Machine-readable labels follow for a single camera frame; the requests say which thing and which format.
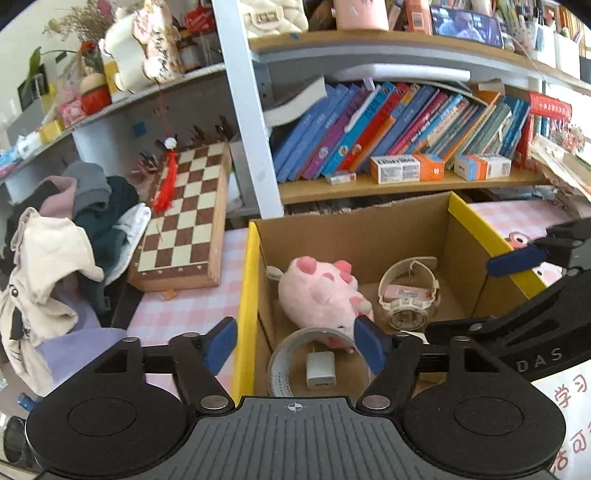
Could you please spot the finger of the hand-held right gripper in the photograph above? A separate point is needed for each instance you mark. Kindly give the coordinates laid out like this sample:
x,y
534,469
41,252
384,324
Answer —
x,y
461,328
512,261

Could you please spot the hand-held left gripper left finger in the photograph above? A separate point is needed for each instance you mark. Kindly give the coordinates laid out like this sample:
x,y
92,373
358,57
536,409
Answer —
x,y
221,344

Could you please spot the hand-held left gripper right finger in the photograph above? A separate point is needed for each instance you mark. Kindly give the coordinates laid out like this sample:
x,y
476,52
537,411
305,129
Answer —
x,y
371,344

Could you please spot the yellow cardboard box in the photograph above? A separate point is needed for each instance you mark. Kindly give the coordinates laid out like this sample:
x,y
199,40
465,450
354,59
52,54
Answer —
x,y
244,314

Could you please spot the white wristwatch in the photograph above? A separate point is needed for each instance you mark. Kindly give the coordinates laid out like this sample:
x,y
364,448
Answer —
x,y
406,318

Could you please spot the white charger plug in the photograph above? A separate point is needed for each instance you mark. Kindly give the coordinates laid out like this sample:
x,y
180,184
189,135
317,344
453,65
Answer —
x,y
320,369

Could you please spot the clear tape roll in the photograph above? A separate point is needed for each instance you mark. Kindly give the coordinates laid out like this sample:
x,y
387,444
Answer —
x,y
281,355

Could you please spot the pink pig plush toy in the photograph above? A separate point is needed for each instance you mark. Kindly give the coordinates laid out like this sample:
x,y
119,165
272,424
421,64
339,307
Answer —
x,y
314,290

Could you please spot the stack of papers and books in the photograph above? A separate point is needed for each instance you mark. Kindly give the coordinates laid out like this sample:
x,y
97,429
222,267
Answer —
x,y
563,180

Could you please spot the small orange white carton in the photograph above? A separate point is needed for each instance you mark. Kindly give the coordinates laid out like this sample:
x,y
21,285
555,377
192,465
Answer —
x,y
482,167

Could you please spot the wooden chessboard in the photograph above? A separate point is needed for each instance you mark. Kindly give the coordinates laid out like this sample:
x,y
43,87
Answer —
x,y
184,221

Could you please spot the large orange white carton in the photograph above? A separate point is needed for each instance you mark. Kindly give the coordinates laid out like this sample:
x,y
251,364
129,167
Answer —
x,y
401,169

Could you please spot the red printed box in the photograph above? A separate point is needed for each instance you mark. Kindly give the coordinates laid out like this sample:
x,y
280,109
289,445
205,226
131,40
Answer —
x,y
547,120

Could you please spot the red tassel ornament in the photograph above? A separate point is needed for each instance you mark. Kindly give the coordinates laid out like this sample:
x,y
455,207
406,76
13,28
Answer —
x,y
166,189

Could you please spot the tiny white red carton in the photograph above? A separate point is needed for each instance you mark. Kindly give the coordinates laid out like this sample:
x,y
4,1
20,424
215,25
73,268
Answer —
x,y
341,178

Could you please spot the row of colourful books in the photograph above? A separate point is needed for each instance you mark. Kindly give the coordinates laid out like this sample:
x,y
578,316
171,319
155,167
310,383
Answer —
x,y
369,129

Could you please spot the pile of clothes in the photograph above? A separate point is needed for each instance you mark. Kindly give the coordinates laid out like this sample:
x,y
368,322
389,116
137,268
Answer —
x,y
46,254

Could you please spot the clear plastic water bottle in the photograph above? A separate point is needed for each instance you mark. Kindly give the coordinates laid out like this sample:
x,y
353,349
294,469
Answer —
x,y
27,401

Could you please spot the white wooden bookshelf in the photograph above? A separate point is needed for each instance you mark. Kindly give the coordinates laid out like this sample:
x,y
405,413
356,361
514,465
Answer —
x,y
251,138

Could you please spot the white pen holder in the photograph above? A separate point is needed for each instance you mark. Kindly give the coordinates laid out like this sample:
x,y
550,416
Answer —
x,y
544,44
567,57

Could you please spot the white flat board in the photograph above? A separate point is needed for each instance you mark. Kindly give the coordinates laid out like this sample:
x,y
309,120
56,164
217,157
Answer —
x,y
397,74

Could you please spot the propped tablet screen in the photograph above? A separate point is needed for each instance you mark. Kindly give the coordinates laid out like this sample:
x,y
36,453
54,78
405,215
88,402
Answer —
x,y
466,25

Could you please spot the thick grey book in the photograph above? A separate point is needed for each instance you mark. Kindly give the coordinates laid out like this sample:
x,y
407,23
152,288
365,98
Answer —
x,y
295,104

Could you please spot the orange pump bottle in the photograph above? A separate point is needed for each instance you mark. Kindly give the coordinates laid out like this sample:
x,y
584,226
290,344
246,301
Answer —
x,y
418,16

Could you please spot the pink gift box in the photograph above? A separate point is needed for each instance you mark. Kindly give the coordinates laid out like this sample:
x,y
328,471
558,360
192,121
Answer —
x,y
71,113

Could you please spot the red round doll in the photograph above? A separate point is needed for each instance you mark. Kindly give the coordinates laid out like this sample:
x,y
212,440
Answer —
x,y
94,97

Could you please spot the pink cylindrical cup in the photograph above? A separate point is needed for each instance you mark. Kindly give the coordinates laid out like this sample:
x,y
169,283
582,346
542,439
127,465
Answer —
x,y
360,14

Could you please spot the white quilted handbag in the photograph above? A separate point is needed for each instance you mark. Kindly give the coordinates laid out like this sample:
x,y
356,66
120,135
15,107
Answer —
x,y
272,16

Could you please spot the dried flower bouquet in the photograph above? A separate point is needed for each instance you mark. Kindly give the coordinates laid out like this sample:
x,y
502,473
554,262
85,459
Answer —
x,y
78,23

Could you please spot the black picture frame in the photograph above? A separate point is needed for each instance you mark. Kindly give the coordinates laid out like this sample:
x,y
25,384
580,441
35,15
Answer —
x,y
30,90

